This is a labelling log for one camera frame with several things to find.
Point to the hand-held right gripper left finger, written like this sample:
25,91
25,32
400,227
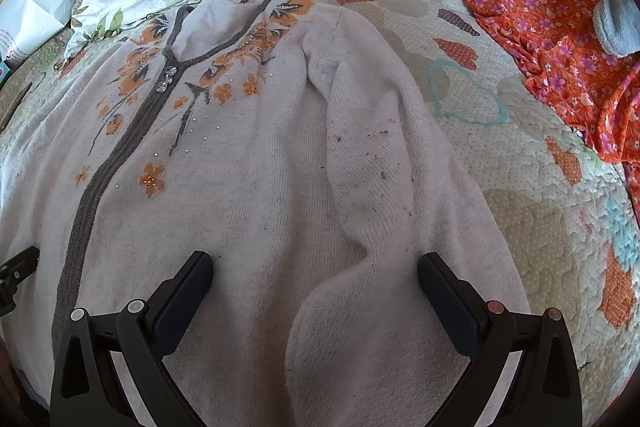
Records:
182,302

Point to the heart patterned quilt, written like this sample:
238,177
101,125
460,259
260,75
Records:
500,157

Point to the teal printed box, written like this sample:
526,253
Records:
3,70

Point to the white floral knit cardigan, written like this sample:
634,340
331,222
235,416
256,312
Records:
225,207

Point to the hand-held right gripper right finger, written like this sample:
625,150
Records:
445,302

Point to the white paper bag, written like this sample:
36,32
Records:
35,2

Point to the grey fuzzy sock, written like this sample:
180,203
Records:
617,17

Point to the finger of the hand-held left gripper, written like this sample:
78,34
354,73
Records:
17,263

